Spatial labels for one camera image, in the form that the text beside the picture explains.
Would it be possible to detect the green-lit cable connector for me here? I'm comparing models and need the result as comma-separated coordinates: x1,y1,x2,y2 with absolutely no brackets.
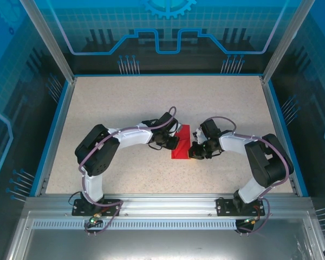
242,215,261,225
88,212,103,225

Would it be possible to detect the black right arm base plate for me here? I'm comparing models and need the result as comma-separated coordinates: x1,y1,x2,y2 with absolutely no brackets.
216,197,266,217

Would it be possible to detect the aluminium side rail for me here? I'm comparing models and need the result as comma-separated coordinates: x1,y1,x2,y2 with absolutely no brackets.
34,78,78,197
259,76,301,196

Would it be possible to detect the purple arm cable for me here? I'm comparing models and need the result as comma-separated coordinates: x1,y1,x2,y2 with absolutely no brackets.
196,116,295,235
67,106,178,237

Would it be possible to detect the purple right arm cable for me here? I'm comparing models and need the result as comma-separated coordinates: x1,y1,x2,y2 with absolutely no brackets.
196,116,295,235

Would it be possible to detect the red cloth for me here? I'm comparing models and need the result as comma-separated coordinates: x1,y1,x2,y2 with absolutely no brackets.
171,124,191,160

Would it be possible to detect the blue edge strip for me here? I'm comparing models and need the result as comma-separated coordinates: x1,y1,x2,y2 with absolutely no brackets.
268,81,309,197
29,80,71,197

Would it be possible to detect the slotted grey cable duct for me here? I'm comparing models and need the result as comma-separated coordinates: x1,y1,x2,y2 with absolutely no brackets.
31,219,307,230

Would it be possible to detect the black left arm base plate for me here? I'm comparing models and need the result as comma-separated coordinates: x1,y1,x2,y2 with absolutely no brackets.
71,198,122,217

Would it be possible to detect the grey metal panel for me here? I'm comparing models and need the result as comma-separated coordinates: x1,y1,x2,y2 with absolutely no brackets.
5,211,325,260

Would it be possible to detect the long aluminium mounting rail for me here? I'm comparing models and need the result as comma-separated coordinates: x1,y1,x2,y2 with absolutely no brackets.
25,193,314,217

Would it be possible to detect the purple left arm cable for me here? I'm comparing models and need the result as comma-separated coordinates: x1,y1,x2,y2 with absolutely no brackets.
67,106,178,237

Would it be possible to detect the aluminium frame post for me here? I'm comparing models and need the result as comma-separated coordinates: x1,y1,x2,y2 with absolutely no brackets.
18,0,78,83
261,0,316,83

